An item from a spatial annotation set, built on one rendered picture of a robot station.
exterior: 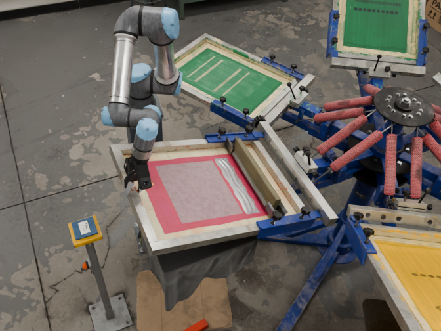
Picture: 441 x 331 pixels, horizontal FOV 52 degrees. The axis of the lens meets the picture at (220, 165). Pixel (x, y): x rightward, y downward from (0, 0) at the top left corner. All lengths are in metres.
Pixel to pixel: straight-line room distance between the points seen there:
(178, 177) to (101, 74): 2.70
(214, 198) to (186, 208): 0.16
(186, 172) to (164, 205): 0.25
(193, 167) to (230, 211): 0.30
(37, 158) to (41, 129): 0.34
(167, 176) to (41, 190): 1.78
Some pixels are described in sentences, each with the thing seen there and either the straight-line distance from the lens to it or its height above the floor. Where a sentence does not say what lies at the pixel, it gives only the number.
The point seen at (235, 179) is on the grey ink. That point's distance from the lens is 2.12.
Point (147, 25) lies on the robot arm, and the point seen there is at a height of 1.78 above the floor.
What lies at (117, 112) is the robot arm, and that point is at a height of 1.57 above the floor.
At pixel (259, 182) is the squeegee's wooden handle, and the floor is 1.15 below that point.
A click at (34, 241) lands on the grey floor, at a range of 3.38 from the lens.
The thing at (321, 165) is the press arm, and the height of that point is 1.06.
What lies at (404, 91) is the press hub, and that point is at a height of 1.31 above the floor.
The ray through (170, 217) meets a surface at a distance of 1.86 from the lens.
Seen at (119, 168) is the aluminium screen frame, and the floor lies 1.27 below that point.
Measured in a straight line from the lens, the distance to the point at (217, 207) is 1.97.
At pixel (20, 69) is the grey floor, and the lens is 4.84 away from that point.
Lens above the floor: 2.72
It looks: 48 degrees down
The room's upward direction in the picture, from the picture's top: 5 degrees clockwise
